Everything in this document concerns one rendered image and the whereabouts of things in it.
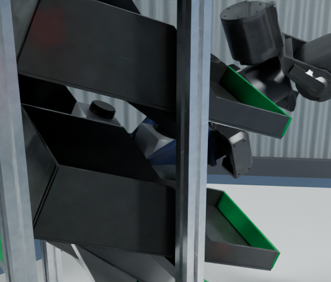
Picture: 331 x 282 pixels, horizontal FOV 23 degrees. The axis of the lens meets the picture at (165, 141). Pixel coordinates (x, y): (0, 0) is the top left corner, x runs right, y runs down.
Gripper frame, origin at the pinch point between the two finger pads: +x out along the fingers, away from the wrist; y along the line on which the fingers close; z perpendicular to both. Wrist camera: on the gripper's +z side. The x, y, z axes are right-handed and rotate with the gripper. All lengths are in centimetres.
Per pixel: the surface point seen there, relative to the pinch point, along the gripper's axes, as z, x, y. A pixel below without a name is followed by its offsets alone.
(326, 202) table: -52, -38, -20
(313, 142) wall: -152, -116, -127
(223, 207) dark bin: -5.7, -1.5, 9.3
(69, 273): -39.5, 11.5, -25.9
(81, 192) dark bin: 13.8, 15.9, 16.9
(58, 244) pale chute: -3.9, 16.9, 3.0
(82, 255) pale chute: -2.7, 15.7, 7.7
